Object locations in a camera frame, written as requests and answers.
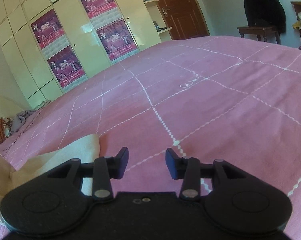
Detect cream white pants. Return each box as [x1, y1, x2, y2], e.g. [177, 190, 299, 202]
[0, 134, 100, 225]

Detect pink checked bedspread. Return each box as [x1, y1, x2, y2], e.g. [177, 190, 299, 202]
[0, 36, 301, 239]

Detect grey crumpled cloth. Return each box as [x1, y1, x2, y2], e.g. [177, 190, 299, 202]
[7, 110, 37, 137]

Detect magenta poster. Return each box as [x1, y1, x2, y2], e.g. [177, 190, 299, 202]
[47, 46, 88, 93]
[81, 0, 117, 19]
[97, 19, 139, 63]
[31, 9, 65, 49]

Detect cream bed headboard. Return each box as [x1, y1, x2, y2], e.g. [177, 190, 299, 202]
[0, 96, 29, 118]

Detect cream wardrobe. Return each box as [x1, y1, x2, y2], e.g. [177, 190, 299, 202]
[0, 0, 161, 108]

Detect brown wooden door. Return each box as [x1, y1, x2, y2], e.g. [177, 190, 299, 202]
[159, 0, 210, 40]

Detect upper left magenta poster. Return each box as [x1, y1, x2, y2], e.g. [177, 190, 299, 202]
[31, 9, 65, 49]

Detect brown wooden chair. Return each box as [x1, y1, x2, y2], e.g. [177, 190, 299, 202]
[237, 27, 281, 44]

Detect upper right magenta poster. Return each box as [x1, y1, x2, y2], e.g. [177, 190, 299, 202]
[81, 0, 117, 19]

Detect wall corner shelf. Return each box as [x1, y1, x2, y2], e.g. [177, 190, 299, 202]
[143, 0, 172, 42]

